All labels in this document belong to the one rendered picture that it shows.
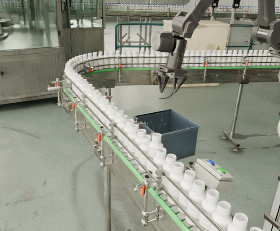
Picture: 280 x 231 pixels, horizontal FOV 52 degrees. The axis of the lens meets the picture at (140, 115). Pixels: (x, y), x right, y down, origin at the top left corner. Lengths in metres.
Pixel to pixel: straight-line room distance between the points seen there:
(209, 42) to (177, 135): 3.94
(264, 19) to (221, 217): 0.81
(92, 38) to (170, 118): 4.72
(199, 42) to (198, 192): 4.67
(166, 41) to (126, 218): 1.77
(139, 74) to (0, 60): 2.14
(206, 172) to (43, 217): 1.72
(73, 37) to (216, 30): 2.95
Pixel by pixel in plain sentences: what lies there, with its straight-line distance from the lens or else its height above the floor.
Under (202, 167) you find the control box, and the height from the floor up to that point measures 1.10.
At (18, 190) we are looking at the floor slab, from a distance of 2.93.
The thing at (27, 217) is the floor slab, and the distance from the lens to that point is 2.63.
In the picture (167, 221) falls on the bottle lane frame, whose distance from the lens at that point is 1.15.
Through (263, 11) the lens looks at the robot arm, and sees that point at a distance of 1.32.
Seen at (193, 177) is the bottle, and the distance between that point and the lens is 1.02.
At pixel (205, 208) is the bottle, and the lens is 0.97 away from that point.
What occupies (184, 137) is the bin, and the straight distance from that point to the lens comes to 1.83.
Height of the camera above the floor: 1.75
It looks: 24 degrees down
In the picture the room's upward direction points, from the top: 2 degrees clockwise
